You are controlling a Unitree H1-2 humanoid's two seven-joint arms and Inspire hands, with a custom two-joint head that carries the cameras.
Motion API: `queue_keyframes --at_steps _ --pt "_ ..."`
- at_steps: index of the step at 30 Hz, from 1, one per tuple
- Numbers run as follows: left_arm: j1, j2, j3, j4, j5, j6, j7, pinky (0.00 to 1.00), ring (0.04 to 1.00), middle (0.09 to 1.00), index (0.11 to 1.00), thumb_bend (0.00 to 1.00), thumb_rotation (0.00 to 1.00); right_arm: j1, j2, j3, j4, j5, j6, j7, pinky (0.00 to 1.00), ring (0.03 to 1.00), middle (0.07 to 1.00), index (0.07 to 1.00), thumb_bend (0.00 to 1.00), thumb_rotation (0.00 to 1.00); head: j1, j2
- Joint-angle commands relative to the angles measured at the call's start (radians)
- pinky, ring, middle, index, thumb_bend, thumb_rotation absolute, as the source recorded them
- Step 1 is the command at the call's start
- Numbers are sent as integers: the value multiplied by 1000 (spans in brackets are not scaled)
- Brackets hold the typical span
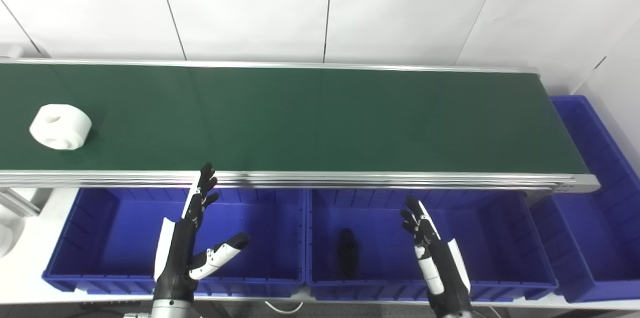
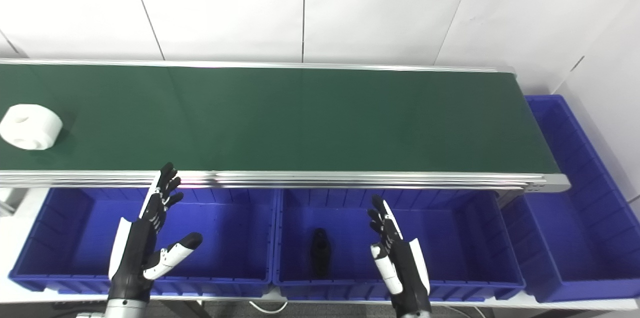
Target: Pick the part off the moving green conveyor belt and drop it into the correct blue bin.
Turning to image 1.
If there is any blue plastic bin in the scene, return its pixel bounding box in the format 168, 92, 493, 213
41, 187, 307, 299
305, 188, 559, 304
530, 95, 640, 304

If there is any white ribbed spool part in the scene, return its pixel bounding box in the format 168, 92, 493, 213
0, 203, 26, 259

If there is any black plastic part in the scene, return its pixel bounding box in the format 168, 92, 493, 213
337, 228, 360, 280

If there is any white cable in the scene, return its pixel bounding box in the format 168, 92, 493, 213
264, 301, 305, 315

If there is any green conveyor belt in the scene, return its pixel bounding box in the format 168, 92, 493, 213
0, 57, 601, 194

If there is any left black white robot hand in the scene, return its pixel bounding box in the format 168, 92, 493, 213
152, 162, 251, 304

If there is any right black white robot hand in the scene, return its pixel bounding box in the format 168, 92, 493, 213
400, 195, 474, 317

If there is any aluminium conveyor frame strut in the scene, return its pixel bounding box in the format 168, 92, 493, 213
0, 189, 41, 218

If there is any white cylindrical plastic part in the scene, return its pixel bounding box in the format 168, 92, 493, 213
29, 103, 93, 151

